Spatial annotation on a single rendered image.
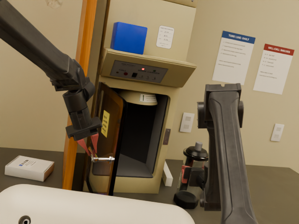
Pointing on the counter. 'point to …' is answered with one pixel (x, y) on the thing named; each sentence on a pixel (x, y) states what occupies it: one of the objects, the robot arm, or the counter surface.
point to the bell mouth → (138, 97)
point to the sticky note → (105, 123)
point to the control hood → (176, 80)
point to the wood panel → (83, 44)
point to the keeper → (166, 136)
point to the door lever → (97, 156)
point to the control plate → (123, 66)
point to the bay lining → (143, 130)
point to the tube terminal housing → (167, 16)
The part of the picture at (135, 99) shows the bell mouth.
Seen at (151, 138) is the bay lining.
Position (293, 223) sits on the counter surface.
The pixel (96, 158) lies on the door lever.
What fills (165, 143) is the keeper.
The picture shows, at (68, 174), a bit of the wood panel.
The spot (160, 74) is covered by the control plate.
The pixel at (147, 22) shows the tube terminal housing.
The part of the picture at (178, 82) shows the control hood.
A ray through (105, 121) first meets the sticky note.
